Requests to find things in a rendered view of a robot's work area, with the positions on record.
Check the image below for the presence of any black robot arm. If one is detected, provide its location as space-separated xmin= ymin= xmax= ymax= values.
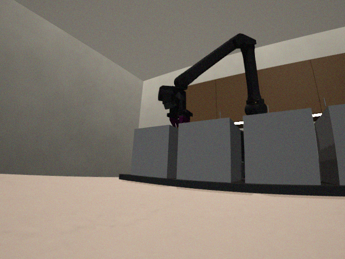
xmin=158 ymin=33 xmax=267 ymax=115

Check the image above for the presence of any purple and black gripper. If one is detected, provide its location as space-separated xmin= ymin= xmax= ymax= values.
xmin=167 ymin=110 xmax=193 ymax=127

